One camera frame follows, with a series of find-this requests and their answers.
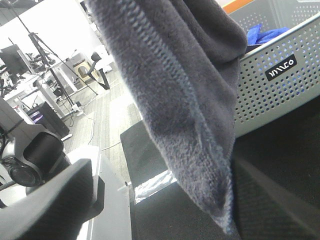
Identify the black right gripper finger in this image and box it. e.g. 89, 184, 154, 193
0, 159, 105, 240

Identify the black camera tripod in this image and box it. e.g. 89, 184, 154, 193
7, 0, 100, 107

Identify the black computer monitor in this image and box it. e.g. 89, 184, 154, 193
0, 44, 29, 85

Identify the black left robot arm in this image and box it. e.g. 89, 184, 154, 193
0, 99, 71, 195

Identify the blue cloth in basket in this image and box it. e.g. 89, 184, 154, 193
246, 23, 290, 46

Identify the white office desk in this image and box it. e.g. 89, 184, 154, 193
4, 70, 80, 118

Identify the black computer tower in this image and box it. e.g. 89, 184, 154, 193
27, 102, 70, 139

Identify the grey microfibre towel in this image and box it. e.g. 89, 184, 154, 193
86, 0, 247, 234

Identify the clear tape strip left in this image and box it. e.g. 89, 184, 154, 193
134, 170, 177, 204

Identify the grey perforated laundry basket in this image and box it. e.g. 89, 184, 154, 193
229, 0, 320, 137

